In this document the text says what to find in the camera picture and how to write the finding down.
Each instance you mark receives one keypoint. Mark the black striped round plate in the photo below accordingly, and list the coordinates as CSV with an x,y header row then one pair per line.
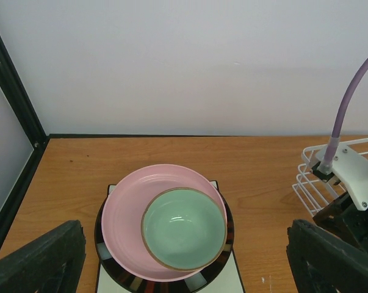
x,y
159,282

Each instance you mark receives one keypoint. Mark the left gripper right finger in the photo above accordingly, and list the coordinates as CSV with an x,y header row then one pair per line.
x,y
321,262

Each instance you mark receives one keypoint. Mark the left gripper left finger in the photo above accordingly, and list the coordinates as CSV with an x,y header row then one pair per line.
x,y
52,262

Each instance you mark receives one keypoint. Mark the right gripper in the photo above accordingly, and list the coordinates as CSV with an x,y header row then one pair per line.
x,y
342,218

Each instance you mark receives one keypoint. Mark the green ceramic bowl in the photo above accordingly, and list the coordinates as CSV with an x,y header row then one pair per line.
x,y
185,229

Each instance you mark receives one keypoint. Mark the white square plate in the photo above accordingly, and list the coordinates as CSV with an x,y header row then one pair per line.
x,y
229,274

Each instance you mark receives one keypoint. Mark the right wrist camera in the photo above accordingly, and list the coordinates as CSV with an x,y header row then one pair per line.
x,y
351,168

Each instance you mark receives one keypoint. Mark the white wire dish rack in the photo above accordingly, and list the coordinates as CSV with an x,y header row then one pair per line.
x,y
316,190

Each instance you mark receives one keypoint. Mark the pink plate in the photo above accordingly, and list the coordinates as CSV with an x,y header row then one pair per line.
x,y
122,216

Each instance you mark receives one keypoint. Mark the left black frame post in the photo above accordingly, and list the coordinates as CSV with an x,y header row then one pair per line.
x,y
15,93

